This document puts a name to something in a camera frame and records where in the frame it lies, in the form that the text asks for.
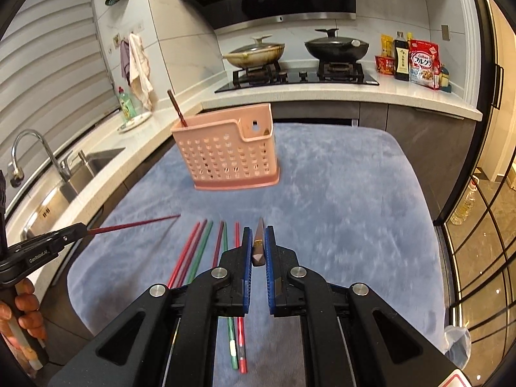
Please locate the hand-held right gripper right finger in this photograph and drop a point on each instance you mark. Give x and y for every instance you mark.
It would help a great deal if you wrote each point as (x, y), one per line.
(271, 286)

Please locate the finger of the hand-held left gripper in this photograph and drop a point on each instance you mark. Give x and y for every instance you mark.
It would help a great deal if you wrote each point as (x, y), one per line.
(72, 232)

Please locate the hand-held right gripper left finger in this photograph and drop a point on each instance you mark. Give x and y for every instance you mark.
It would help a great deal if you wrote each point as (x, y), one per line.
(247, 286)

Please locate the red chopstick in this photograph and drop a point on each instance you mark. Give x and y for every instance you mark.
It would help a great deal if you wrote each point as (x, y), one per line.
(133, 224)
(183, 254)
(242, 346)

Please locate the pink perforated utensil holder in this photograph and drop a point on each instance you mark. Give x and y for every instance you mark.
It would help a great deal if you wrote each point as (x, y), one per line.
(225, 157)

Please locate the dark brown chopstick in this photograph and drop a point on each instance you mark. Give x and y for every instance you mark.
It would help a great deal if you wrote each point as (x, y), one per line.
(177, 109)

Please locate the person's left hand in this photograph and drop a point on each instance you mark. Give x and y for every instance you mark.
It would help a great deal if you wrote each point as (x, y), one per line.
(28, 304)

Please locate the stainless steel sink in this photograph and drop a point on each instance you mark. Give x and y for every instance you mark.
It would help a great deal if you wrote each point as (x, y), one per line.
(52, 205)

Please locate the metal sink soap dispenser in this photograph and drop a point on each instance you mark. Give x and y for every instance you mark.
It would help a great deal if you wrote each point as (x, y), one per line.
(83, 158)

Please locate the metal kitchen faucet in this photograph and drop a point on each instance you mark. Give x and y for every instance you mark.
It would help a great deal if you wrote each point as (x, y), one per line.
(20, 141)

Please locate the blue-grey fleece blanket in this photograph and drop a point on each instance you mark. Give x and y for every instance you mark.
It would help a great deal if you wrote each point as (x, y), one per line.
(342, 209)

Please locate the white plate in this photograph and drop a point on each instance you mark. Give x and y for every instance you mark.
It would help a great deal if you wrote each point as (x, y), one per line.
(135, 123)

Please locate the green dish soap bottle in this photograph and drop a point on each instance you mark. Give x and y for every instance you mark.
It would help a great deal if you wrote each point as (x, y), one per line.
(126, 107)

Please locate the white hanging towel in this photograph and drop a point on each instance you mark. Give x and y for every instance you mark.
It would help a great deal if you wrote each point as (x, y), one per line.
(141, 72)

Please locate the white window blind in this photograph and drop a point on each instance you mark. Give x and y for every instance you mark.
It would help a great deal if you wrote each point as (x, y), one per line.
(52, 56)

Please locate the purple hanging cloth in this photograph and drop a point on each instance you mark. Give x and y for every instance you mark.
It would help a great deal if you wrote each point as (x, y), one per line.
(124, 62)

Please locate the white plastic bag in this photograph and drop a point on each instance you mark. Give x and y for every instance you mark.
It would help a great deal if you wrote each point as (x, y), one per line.
(457, 342)

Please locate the clear plastic bottle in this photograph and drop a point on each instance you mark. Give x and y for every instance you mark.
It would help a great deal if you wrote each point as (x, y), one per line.
(463, 205)

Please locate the black gas stove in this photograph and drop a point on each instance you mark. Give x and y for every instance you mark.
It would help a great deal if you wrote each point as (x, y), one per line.
(298, 76)

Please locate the black grid glass door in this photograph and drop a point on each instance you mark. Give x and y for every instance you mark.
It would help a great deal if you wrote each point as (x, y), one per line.
(483, 250)

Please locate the beige frying pan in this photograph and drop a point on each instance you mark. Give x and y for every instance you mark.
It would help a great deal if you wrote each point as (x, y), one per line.
(254, 59)

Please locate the glass pan lid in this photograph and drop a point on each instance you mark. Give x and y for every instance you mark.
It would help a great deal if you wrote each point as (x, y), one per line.
(256, 46)

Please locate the black wok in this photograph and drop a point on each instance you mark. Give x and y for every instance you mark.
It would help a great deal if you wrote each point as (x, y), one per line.
(336, 51)

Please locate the red instant noodle cup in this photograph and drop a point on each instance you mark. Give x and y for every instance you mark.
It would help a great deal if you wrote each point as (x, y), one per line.
(385, 65)

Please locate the black wok lid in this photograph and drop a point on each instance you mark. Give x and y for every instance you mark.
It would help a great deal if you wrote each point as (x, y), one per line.
(332, 38)

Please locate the dark soy sauce bottle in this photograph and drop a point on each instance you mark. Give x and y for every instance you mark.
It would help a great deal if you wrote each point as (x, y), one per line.
(401, 60)

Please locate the yellow food packet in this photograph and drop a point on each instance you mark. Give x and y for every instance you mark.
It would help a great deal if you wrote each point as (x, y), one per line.
(386, 45)

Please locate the blue and yellow holder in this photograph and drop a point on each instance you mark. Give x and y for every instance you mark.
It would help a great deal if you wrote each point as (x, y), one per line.
(444, 80)

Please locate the red cereal bag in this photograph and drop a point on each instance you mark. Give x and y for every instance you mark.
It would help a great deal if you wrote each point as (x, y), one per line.
(424, 64)

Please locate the grey wall switch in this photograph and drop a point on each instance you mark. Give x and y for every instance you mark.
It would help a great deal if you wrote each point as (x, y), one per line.
(445, 32)

